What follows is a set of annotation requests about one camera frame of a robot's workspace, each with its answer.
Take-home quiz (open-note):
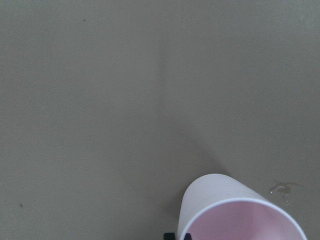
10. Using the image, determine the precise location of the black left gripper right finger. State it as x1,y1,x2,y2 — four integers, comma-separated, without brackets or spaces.
184,233,192,240

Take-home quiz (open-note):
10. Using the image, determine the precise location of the pink plastic cup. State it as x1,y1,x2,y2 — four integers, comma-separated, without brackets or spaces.
176,173,307,240

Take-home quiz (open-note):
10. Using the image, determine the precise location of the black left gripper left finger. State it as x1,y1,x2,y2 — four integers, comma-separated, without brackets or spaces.
163,232,176,240

